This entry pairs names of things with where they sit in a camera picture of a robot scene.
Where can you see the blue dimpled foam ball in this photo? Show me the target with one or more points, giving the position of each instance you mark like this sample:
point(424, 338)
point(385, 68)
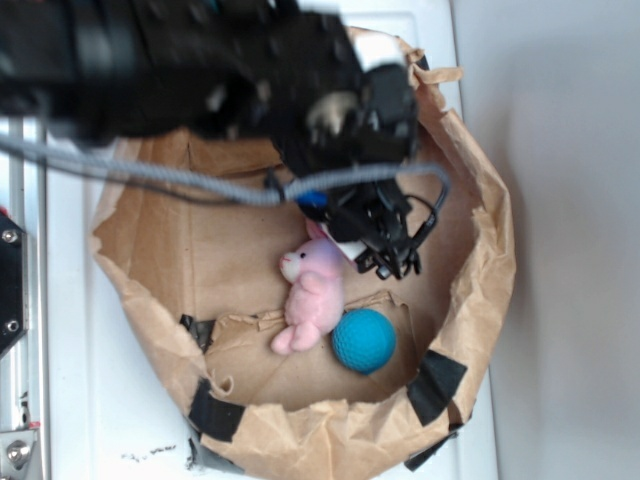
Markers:
point(364, 340)

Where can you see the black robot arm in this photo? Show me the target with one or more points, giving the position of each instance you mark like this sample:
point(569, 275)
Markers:
point(93, 71)

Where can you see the brown paper-lined cardboard box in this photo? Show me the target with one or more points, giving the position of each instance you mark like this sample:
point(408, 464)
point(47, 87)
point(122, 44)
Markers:
point(203, 294)

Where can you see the pink plush bunny toy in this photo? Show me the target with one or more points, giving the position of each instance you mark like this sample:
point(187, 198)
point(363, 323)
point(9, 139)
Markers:
point(315, 301)

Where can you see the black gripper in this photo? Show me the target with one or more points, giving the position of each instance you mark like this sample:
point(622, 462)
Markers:
point(341, 114)

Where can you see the silver aluminium frame rail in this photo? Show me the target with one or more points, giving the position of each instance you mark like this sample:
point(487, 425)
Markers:
point(25, 406)

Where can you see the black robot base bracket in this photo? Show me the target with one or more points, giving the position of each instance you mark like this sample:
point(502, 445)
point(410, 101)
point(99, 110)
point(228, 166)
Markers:
point(12, 283)

